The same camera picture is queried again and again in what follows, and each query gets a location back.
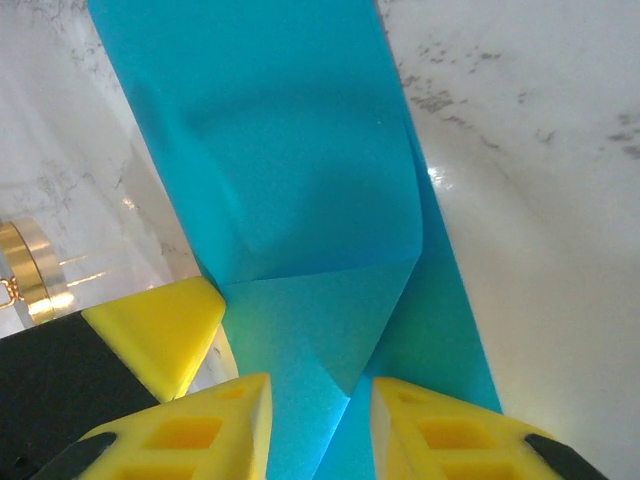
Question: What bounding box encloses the gold wire stand black base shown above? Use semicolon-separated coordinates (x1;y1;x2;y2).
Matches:
0;219;69;321

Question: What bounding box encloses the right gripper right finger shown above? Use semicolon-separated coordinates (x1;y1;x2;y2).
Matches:
369;375;609;480

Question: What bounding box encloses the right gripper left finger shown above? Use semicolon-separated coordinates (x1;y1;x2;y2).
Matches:
59;372;274;480

